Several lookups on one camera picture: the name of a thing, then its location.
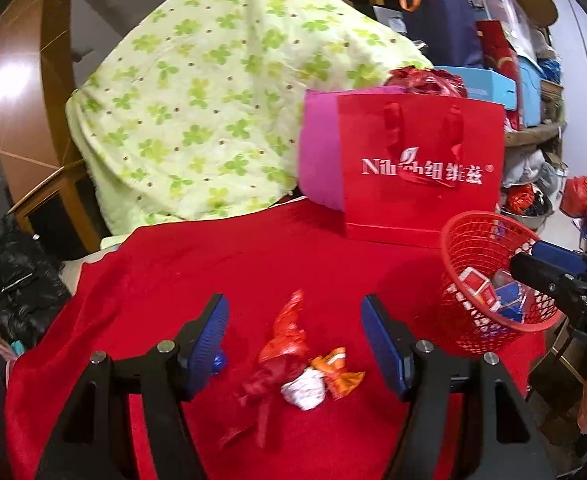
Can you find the green clover quilt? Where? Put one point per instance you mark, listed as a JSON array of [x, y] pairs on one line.
[[196, 114]]

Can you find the orange snack wrapper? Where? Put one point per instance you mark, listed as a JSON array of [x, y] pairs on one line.
[[338, 380]]

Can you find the red paper gift bag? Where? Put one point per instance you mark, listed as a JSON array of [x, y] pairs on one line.
[[410, 163]]

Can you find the clear plastic storage box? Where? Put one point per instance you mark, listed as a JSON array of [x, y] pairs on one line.
[[515, 23]]

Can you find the white paper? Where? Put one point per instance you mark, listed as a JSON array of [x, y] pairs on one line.
[[306, 391]]

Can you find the wooden cabinet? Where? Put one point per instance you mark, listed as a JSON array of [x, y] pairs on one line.
[[63, 214]]

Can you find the light blue shoe box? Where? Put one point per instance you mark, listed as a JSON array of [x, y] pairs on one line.
[[486, 85]]

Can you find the black puffer jacket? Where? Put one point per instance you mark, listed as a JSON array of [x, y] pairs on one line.
[[31, 291]]

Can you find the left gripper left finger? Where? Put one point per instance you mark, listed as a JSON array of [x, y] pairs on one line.
[[199, 342]]

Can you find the red fleece blanket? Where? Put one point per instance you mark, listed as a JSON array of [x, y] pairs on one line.
[[162, 276]]

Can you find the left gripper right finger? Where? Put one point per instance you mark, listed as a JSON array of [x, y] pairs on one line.
[[391, 342]]

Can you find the metal basin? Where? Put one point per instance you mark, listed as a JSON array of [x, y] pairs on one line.
[[541, 210]]

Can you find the red white medicine box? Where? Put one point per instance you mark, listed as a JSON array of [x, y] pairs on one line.
[[480, 288]]

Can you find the red plastic mesh basket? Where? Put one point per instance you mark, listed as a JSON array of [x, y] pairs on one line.
[[487, 242]]

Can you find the blue plastic bag ball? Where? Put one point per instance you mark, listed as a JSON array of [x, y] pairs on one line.
[[219, 362]]

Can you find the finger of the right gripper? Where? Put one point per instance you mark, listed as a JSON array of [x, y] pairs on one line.
[[558, 257], [554, 279]]

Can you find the blue medicine box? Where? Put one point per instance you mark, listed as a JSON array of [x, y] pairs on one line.
[[510, 301]]

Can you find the red liquor box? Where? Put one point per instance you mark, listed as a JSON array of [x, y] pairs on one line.
[[500, 56]]

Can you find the dark red plastic bag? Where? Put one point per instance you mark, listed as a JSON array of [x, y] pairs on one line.
[[432, 82]]

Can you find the navy blue tote bag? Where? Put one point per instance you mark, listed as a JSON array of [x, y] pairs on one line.
[[447, 27]]

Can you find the wooden shelf table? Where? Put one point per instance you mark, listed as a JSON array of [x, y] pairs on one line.
[[534, 135]]

